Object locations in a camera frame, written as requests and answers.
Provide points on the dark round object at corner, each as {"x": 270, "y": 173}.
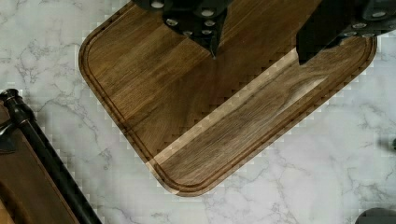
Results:
{"x": 377, "y": 216}

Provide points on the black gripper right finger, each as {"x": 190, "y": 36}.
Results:
{"x": 335, "y": 20}

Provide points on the black metal drawer handle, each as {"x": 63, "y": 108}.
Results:
{"x": 22, "y": 117}

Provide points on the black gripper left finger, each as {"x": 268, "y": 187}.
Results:
{"x": 200, "y": 20}

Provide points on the dark wooden cutting board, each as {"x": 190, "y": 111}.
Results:
{"x": 194, "y": 118}

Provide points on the wooden drawer cabinet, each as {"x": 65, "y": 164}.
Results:
{"x": 28, "y": 195}

